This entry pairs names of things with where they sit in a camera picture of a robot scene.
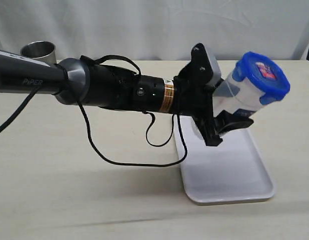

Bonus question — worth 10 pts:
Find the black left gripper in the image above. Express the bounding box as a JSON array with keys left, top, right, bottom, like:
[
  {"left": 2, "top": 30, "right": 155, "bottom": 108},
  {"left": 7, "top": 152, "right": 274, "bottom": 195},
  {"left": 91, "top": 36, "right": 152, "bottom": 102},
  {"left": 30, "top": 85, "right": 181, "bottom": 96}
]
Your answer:
[{"left": 174, "top": 42, "right": 254, "bottom": 147}]

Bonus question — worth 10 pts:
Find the white rectangular tray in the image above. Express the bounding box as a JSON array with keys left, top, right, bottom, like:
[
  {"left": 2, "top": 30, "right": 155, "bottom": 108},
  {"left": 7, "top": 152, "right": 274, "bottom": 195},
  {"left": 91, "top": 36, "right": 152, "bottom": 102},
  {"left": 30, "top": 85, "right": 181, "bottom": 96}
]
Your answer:
[{"left": 180, "top": 117, "right": 276, "bottom": 205}]

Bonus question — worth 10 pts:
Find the clear plastic tall container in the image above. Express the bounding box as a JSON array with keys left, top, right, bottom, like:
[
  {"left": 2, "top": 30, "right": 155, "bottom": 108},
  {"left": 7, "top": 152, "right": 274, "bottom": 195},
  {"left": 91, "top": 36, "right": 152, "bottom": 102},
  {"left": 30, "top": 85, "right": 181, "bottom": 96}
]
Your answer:
[{"left": 212, "top": 66, "right": 265, "bottom": 117}]

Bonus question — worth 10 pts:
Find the white backdrop curtain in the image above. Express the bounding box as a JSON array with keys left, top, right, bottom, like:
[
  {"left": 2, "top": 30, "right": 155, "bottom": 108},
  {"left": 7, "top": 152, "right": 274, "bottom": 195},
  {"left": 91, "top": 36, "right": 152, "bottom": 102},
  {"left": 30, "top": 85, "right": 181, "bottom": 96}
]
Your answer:
[{"left": 0, "top": 0, "right": 309, "bottom": 60}]

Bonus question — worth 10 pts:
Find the blue container lid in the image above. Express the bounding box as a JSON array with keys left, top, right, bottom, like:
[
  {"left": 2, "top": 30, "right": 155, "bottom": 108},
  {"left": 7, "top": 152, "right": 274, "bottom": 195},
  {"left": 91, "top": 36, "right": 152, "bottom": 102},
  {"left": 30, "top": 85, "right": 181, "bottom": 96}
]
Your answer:
[{"left": 232, "top": 51, "right": 291, "bottom": 106}]

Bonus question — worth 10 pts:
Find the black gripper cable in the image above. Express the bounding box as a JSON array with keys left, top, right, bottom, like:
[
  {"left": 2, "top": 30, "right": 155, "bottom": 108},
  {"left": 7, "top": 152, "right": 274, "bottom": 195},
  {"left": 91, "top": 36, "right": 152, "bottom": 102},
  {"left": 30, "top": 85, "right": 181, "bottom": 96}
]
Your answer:
[{"left": 0, "top": 54, "right": 188, "bottom": 167}]

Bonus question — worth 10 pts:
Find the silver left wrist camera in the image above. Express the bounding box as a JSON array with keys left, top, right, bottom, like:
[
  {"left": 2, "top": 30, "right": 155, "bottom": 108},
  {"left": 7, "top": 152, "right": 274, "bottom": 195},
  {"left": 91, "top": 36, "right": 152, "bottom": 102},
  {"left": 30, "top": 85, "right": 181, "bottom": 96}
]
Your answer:
[{"left": 206, "top": 47, "right": 222, "bottom": 87}]

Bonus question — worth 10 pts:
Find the stainless steel cup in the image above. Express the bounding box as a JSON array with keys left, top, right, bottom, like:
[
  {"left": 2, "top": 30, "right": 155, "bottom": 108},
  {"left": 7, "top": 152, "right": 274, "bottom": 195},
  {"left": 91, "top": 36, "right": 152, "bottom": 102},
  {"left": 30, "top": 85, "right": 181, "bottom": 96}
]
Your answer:
[{"left": 20, "top": 40, "right": 57, "bottom": 64}]

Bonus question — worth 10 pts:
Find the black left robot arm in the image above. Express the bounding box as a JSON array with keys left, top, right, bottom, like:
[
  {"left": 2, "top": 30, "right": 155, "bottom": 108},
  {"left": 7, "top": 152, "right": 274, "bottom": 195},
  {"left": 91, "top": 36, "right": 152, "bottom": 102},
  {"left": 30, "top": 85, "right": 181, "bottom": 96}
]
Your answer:
[{"left": 0, "top": 43, "right": 253, "bottom": 147}]

